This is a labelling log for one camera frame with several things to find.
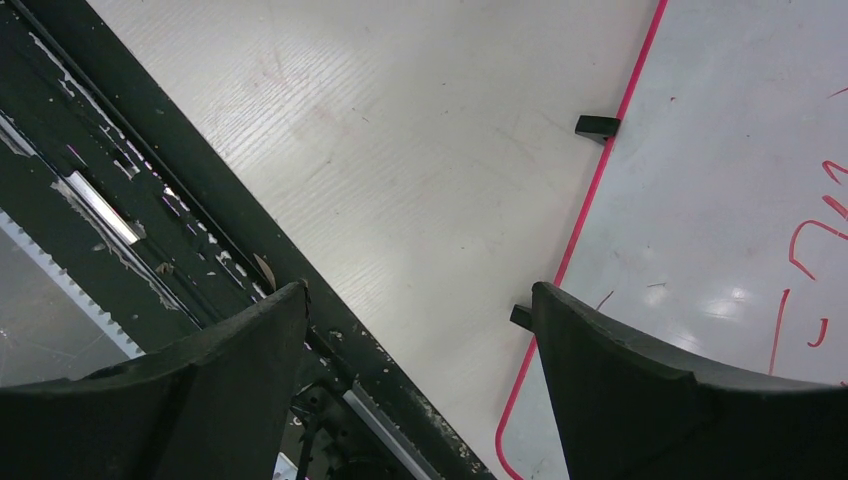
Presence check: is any white slotted cable duct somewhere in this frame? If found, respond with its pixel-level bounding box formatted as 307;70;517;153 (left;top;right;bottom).
1;210;145;359

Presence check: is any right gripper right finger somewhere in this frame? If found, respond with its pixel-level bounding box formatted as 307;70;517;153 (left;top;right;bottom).
531;282;847;479

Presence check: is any upper black board stopper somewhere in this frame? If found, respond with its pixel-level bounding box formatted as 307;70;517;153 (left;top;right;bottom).
574;115;621;145

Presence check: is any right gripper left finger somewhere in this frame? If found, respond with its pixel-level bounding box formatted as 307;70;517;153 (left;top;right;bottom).
1;282;309;479

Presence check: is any black board stopper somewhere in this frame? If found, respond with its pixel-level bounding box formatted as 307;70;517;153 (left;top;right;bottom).
574;115;621;145
510;304;533;332

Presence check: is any lower black board stopper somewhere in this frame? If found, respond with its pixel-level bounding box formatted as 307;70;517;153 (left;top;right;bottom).
510;304;533;332

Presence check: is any pink framed whiteboard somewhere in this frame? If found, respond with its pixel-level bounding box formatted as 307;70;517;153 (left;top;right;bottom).
495;1;847;479

